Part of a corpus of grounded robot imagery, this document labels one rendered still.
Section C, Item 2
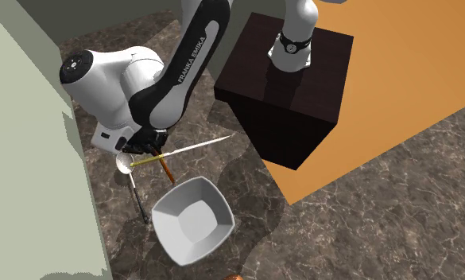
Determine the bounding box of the orange brown stick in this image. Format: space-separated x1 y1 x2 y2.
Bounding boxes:
153 150 176 186

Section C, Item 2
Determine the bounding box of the white stick with yellow end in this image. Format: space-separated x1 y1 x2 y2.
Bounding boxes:
130 134 233 168

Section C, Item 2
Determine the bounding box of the white square bowl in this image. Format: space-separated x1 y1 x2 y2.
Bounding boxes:
150 176 236 267

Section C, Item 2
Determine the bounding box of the dark robot stand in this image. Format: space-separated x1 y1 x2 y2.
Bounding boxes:
213 11 355 171

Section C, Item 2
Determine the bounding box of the silver ladle with black handle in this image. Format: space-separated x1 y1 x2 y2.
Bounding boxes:
115 151 152 225

